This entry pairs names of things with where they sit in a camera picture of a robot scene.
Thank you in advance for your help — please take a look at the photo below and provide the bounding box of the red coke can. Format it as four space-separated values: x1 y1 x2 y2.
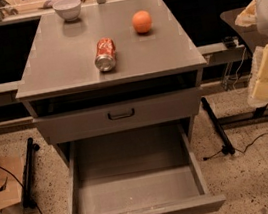
94 37 117 72

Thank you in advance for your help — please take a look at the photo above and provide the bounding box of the grey drawer cabinet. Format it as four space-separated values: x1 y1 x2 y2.
16 0 206 159

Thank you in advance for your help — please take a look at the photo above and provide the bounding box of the open grey bottom drawer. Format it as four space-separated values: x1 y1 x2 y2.
68 123 225 214

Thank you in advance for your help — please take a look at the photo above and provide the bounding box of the closed grey upper drawer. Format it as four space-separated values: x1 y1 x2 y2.
34 87 201 145

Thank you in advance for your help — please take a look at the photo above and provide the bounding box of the black table leg bar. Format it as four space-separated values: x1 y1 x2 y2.
201 97 235 155

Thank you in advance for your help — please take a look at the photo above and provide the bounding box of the orange fruit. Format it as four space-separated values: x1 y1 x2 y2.
131 10 152 34

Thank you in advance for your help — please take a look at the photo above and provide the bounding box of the white ceramic bowl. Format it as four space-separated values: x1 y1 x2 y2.
52 0 81 21

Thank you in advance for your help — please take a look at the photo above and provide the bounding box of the black floor cable right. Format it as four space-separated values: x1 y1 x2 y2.
198 122 268 162

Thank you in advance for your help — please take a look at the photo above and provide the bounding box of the black floor rail left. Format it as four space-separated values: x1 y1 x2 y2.
23 138 40 208

